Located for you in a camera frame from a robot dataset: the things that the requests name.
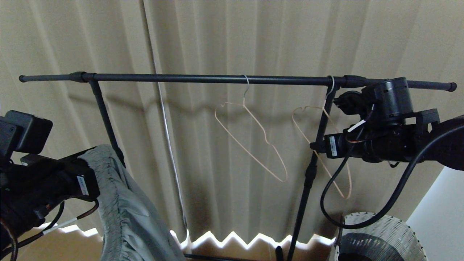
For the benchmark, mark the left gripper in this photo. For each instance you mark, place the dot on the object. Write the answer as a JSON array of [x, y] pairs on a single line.
[[43, 185]]

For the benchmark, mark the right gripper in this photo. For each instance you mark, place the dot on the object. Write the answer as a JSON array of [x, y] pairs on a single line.
[[384, 146]]

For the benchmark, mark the pink clothes hanger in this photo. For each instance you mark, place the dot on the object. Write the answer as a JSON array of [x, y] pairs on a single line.
[[323, 107], [243, 104]]

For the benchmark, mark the pale grey shorts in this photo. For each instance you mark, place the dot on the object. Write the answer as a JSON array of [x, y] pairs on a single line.
[[127, 217]]

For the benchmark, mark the white laundry basket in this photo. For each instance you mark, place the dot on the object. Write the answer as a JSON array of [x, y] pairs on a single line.
[[384, 224]]

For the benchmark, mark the black clothes rack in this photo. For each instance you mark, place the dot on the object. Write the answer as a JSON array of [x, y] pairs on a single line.
[[217, 78]]

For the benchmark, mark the beige curtain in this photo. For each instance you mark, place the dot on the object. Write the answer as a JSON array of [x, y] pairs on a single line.
[[72, 43]]

